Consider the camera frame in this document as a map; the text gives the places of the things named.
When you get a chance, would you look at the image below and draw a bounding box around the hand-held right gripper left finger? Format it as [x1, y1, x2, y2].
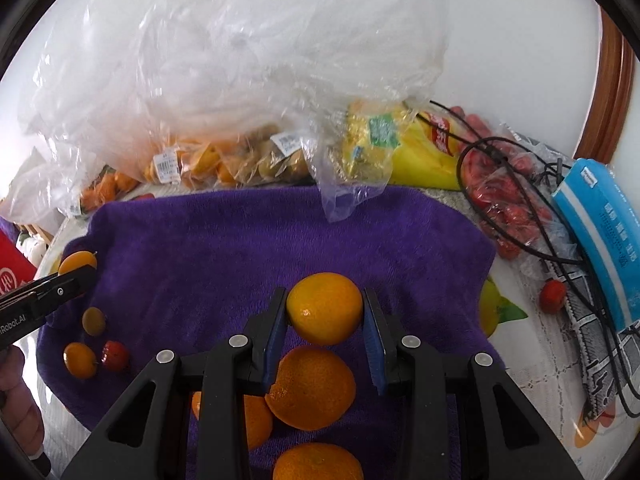
[60, 287, 290, 480]

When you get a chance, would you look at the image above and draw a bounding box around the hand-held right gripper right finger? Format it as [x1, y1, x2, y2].
[362, 287, 586, 480]

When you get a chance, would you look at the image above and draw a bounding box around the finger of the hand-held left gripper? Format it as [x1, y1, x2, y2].
[27, 264, 98, 312]

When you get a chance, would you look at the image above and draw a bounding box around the small orange kumquat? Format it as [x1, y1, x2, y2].
[63, 342, 98, 380]
[57, 251, 98, 277]

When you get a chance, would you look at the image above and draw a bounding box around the small brown longan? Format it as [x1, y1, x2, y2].
[81, 306, 107, 337]

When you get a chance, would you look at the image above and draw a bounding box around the large orange mandarin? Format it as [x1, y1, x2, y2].
[272, 442, 365, 480]
[265, 345, 357, 432]
[191, 390, 274, 452]

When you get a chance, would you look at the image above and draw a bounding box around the yellowish orange mandarin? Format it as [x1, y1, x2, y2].
[285, 272, 364, 347]

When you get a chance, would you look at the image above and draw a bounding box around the small red fruit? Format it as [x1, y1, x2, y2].
[101, 341, 131, 373]

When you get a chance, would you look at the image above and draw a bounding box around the person's left hand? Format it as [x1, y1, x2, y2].
[0, 345, 46, 461]

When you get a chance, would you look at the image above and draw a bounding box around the red box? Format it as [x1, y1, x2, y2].
[0, 230, 38, 301]

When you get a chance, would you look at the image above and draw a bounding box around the wooden chair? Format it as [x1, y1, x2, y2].
[15, 220, 53, 243]

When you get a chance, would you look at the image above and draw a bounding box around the clear bag of mandarins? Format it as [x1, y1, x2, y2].
[0, 145, 146, 233]

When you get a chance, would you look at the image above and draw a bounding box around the purple towel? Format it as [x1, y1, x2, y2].
[35, 185, 508, 480]

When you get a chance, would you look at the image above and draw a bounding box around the clear bag of longans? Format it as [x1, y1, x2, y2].
[220, 0, 451, 191]

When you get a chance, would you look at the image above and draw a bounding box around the red cherry tomato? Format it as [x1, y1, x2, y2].
[539, 280, 568, 315]

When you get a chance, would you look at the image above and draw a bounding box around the yellow snack bag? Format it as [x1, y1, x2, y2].
[387, 110, 473, 192]

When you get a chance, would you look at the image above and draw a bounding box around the yellow packet with green label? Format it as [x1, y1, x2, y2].
[340, 102, 416, 183]

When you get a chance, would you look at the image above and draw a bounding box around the clear bag of red tomatoes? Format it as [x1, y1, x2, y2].
[445, 106, 581, 281]

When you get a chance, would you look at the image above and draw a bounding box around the grey patterned pouch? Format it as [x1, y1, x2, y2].
[542, 255, 640, 423]

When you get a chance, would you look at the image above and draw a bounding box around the blue tissue pack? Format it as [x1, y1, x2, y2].
[552, 158, 640, 333]

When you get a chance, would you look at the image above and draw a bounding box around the black cable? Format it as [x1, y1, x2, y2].
[429, 100, 640, 418]

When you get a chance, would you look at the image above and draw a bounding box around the brown wooden door frame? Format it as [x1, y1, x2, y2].
[575, 7, 636, 166]

